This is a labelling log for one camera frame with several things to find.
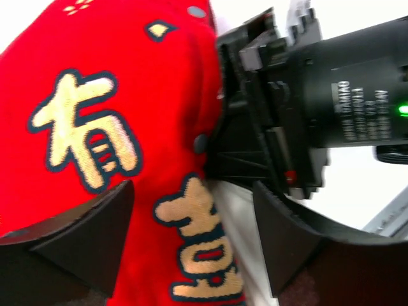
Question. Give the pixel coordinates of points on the aluminium front rail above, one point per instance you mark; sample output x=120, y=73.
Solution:
x=391, y=221

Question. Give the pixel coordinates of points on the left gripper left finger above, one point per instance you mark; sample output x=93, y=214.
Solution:
x=70, y=259

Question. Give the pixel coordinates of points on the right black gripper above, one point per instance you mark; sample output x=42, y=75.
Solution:
x=314, y=94

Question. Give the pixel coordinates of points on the white pillow insert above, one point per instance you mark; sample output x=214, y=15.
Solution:
x=236, y=208

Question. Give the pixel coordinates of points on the red printed pillowcase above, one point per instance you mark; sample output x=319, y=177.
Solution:
x=97, y=92

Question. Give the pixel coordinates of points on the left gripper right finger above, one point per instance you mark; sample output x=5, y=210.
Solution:
x=313, y=260

